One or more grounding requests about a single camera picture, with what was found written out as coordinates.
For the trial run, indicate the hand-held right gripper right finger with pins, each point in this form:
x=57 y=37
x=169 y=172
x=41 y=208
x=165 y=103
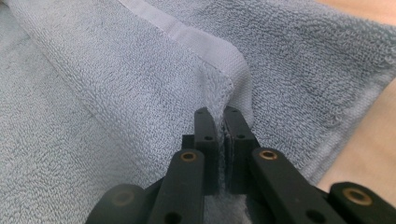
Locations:
x=238 y=137

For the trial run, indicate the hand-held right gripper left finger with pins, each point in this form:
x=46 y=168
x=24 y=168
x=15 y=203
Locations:
x=207 y=137

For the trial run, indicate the light blue-grey towel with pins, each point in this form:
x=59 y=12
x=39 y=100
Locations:
x=93 y=93

